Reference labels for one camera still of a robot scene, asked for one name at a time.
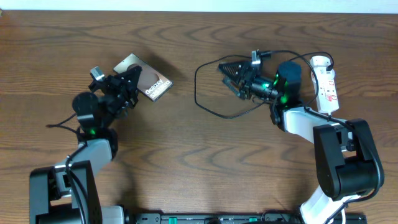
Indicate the white power strip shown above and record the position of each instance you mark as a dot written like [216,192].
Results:
[324,84]

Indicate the Galaxy smartphone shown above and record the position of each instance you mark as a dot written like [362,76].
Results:
[151,83]

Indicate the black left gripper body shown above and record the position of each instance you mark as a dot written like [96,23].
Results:
[117,98]

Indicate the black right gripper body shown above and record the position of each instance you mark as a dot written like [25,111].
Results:
[257,86]

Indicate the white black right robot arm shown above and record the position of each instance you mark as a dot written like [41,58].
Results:
[348,166]

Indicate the white charger plug adapter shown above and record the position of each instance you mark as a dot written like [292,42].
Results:
[320,61]

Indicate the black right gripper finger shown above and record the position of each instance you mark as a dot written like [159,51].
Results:
[233,69]
[230,84]

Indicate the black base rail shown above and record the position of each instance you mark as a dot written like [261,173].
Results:
[267,217]

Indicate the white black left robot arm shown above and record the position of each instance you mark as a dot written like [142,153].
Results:
[66,192]

